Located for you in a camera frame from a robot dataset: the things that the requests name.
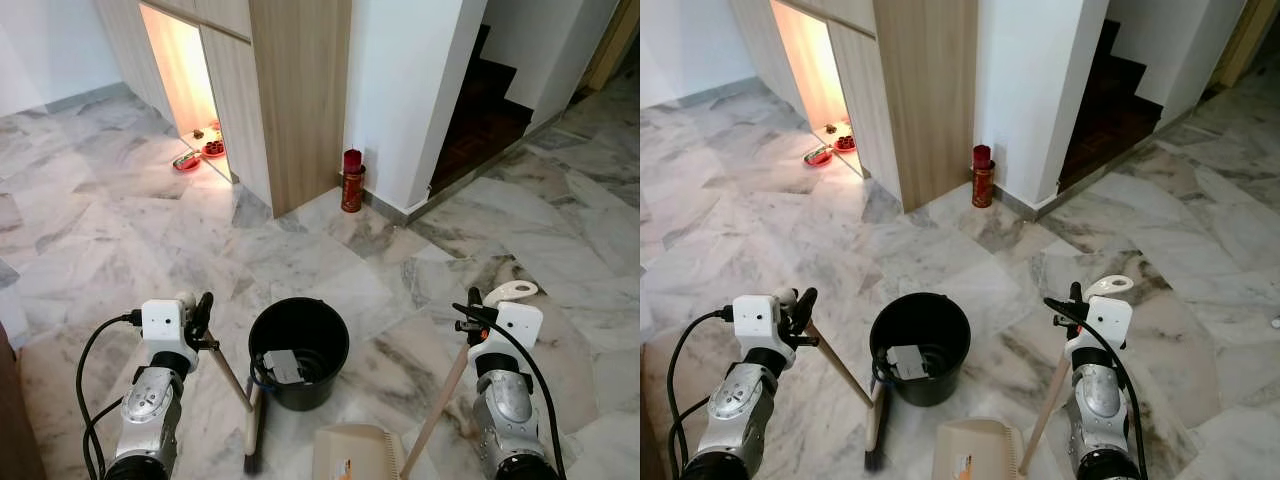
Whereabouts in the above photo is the wooden-handled broom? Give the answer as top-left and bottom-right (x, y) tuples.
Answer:
(173, 291), (267, 474)
(775, 287), (891, 473)

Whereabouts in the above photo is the beige long-handled dustpan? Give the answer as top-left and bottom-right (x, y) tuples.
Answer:
(932, 275), (1136, 480)
(312, 281), (541, 480)

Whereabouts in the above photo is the grey flat pack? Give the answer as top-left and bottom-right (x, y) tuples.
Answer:
(887, 345), (928, 381)
(262, 349), (307, 387)

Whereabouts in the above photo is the black plastic bucket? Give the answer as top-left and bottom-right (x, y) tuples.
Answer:
(869, 292), (973, 407)
(247, 296), (351, 412)

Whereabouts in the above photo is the red spray can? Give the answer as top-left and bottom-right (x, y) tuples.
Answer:
(971, 144), (996, 209)
(340, 148), (367, 214)

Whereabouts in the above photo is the dark wooden staircase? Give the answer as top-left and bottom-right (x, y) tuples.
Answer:
(428, 22), (536, 198)
(1058, 18), (1166, 191)

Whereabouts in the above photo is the dark brown furniture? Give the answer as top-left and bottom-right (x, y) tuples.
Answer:
(0, 320), (48, 480)
(640, 425), (669, 480)

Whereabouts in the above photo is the light wood cabinet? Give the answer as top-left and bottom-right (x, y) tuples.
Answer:
(730, 0), (979, 213)
(95, 0), (353, 218)

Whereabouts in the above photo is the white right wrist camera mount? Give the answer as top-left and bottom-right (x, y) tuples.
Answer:
(1075, 295), (1134, 351)
(487, 300), (544, 353)

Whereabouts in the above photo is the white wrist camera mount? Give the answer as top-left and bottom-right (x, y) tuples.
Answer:
(487, 300), (544, 353)
(140, 298), (196, 356)
(1075, 295), (1134, 351)
(732, 294), (796, 351)

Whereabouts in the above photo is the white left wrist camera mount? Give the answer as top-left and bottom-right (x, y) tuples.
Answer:
(140, 298), (196, 356)
(732, 294), (796, 351)

